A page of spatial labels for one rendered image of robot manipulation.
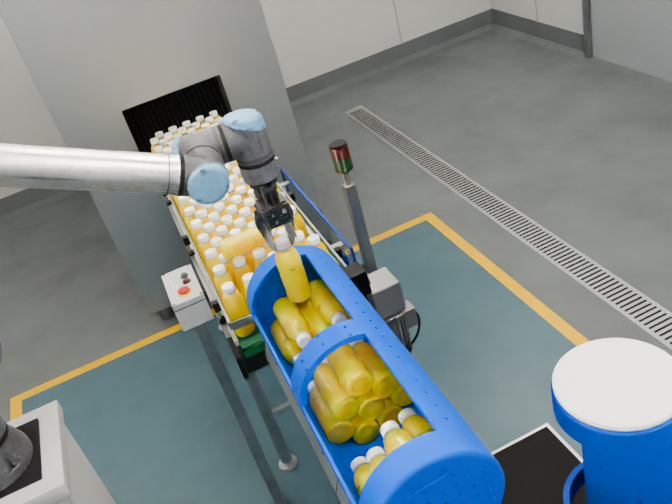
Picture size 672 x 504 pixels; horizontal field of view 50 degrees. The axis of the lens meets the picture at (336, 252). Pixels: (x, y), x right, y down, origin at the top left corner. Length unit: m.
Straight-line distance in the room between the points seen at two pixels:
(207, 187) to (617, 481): 1.09
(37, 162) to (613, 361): 1.30
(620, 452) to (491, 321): 1.89
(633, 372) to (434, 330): 1.86
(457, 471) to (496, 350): 1.97
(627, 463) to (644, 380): 0.18
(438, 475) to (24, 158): 0.99
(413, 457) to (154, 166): 0.77
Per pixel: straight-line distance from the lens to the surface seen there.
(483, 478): 1.45
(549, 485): 2.65
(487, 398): 3.13
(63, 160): 1.53
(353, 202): 2.52
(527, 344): 3.34
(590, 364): 1.75
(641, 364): 1.76
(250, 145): 1.67
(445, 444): 1.37
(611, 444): 1.66
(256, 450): 2.73
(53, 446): 1.95
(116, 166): 1.53
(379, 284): 2.39
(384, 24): 6.66
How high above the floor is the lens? 2.26
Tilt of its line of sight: 33 degrees down
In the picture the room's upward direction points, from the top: 17 degrees counter-clockwise
